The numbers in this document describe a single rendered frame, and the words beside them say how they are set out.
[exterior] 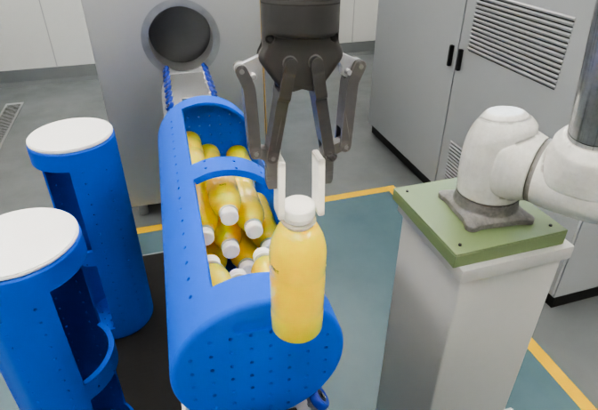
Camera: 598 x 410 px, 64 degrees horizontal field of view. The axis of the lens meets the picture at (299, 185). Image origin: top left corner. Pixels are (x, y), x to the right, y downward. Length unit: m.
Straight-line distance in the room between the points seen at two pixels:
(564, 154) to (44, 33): 5.34
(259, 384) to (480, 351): 0.79
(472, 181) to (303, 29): 0.84
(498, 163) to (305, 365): 0.64
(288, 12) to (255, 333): 0.49
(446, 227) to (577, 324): 1.55
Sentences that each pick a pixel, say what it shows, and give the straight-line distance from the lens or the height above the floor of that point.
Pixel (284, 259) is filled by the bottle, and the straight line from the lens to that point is 0.56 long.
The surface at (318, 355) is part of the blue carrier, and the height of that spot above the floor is 1.09.
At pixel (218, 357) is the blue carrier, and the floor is 1.14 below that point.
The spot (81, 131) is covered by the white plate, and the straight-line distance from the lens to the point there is 1.83.
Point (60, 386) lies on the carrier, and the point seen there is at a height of 0.66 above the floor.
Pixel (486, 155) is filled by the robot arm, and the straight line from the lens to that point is 1.18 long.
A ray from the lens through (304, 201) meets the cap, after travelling 0.55.
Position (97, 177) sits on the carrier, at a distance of 1.76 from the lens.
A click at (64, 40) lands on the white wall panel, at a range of 5.84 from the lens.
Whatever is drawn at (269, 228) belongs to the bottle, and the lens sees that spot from 1.11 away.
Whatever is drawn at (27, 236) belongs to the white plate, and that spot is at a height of 1.04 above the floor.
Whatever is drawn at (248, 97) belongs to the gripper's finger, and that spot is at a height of 1.57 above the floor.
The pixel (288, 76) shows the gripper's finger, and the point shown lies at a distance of 0.47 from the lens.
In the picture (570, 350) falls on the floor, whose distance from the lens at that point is 2.56.
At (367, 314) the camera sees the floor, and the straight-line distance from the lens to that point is 2.41.
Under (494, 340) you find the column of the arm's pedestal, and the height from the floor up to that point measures 0.70.
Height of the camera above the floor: 1.74
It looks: 32 degrees down
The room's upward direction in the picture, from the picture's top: straight up
